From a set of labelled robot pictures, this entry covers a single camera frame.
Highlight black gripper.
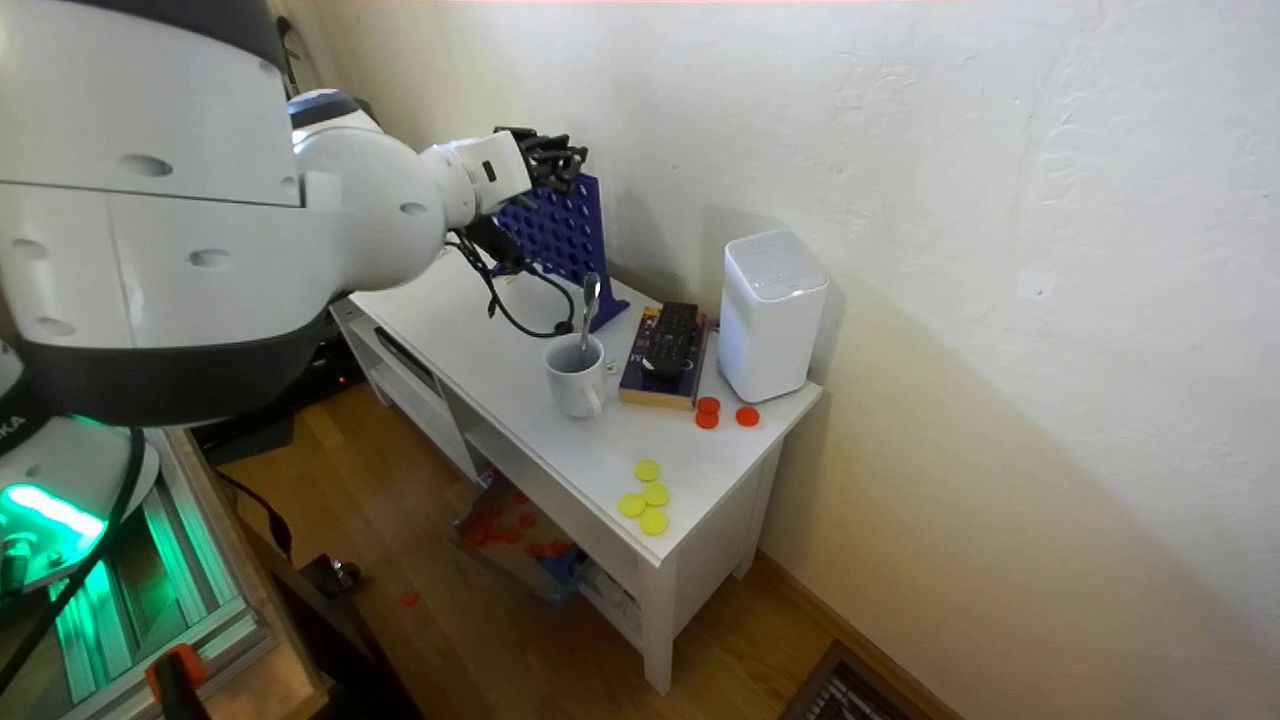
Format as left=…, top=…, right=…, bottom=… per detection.
left=499, top=126, right=592, bottom=190

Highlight small black floor object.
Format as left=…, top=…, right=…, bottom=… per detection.
left=307, top=552, right=367, bottom=599

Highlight blue connect four grid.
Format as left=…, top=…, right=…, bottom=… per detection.
left=490, top=170, right=632, bottom=337

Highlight grey metal spoon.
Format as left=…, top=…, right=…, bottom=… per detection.
left=572, top=274, right=606, bottom=366

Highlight dark purple book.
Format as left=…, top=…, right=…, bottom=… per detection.
left=616, top=297, right=713, bottom=413

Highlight white mug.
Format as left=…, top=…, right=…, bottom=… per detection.
left=538, top=332, right=616, bottom=423

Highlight white shelf table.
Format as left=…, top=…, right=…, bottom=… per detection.
left=323, top=245, right=826, bottom=696

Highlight white box speaker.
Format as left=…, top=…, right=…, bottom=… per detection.
left=715, top=226, right=832, bottom=410

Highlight connect four game box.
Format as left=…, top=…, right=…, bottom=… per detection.
left=454, top=475, right=595, bottom=609

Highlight black floor vent grille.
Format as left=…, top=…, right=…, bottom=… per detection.
left=777, top=637, right=964, bottom=720

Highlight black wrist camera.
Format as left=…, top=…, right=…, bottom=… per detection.
left=454, top=212, right=537, bottom=282

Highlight thick black cable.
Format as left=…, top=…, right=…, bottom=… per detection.
left=0, top=415, right=150, bottom=696

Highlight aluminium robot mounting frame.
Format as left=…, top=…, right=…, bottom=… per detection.
left=0, top=415, right=331, bottom=720

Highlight orange clamp handle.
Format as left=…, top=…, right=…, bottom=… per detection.
left=141, top=640, right=216, bottom=720

